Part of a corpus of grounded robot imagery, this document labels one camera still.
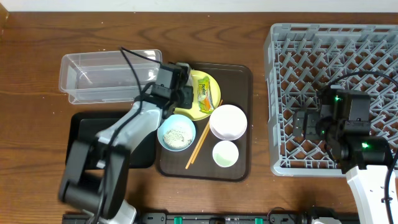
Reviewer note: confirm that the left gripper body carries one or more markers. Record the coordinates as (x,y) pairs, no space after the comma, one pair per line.
(182,98)

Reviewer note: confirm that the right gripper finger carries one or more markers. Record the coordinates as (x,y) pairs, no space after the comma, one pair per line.
(299,122)
(310,131)

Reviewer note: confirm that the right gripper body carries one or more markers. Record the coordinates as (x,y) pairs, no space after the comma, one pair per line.
(329,129)

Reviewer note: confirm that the green snack wrapper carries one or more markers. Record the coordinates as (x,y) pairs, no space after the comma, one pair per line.
(205,102)

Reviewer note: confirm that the blue bowl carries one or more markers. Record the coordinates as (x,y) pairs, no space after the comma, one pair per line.
(175,121)

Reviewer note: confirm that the pink white bowl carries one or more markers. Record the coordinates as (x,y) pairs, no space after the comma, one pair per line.
(228,122)

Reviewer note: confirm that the light green cup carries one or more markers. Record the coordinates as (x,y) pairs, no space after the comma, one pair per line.
(225,154)

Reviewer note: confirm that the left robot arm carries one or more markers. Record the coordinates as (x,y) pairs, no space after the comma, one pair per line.
(95,175)

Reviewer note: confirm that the grey dishwasher rack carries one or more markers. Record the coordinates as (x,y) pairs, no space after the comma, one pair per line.
(302,58)

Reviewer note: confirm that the clear plastic waste bin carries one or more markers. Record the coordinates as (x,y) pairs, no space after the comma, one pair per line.
(105,77)

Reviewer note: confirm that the black waste tray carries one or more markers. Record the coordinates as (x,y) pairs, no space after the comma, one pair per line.
(85,125)

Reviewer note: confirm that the yellow plate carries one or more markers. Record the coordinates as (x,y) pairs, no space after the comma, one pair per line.
(194,112)

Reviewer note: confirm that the cooked rice pile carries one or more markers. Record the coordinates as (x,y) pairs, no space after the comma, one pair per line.
(178,138)

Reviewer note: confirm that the wooden chopstick upper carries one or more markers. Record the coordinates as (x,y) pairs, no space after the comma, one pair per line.
(188,163)

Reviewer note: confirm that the wooden chopstick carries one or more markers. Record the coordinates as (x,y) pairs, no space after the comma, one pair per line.
(200,143)
(188,163)

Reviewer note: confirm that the wooden chopstick lower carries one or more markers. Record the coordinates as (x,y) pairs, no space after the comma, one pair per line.
(200,143)

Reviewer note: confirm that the dark brown serving tray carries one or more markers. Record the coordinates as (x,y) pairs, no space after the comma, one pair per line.
(235,82)

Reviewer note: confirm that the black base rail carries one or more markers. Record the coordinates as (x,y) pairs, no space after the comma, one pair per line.
(162,218)

